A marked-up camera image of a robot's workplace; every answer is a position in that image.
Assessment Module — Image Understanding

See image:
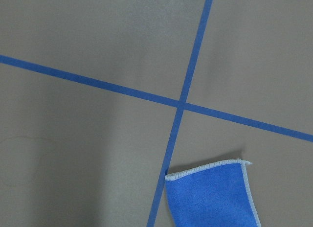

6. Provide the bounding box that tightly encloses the blue microfiber towel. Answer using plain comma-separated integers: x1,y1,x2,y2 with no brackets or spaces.
165,159,261,227

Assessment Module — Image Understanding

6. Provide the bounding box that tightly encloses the blue tape line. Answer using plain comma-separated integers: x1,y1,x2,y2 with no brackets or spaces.
0,55,313,142

